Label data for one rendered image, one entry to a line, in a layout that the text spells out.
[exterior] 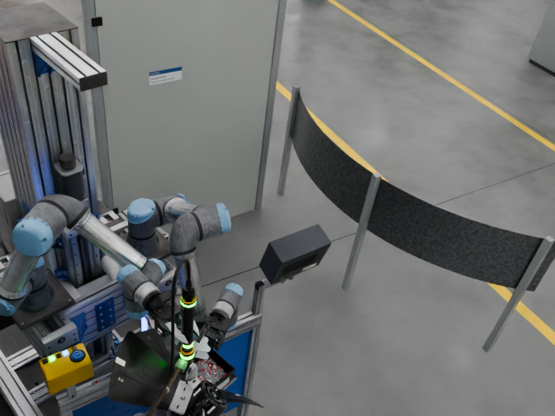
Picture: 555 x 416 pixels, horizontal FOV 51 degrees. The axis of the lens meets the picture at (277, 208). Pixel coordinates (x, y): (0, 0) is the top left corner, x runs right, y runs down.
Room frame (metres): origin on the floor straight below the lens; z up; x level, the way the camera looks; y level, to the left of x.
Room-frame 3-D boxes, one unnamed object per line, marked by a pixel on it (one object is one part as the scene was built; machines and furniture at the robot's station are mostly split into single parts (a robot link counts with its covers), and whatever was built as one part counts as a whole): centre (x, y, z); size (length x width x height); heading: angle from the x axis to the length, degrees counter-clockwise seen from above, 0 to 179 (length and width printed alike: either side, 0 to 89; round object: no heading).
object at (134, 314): (1.26, 0.42, 1.34); 0.11 x 0.08 x 0.11; 172
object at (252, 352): (1.68, 0.03, 0.39); 0.04 x 0.04 x 0.78; 39
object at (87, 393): (1.41, 0.36, 0.82); 0.90 x 0.04 x 0.08; 129
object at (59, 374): (1.16, 0.67, 1.02); 0.16 x 0.10 x 0.11; 129
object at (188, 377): (1.06, 0.21, 1.31); 0.09 x 0.07 x 0.10; 164
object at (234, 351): (1.41, 0.36, 0.45); 0.82 x 0.01 x 0.66; 129
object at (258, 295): (1.68, 0.03, 0.96); 0.03 x 0.03 x 0.20; 39
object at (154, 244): (1.82, 0.57, 1.09); 0.15 x 0.15 x 0.10
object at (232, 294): (1.47, 0.13, 1.17); 0.11 x 0.08 x 0.09; 166
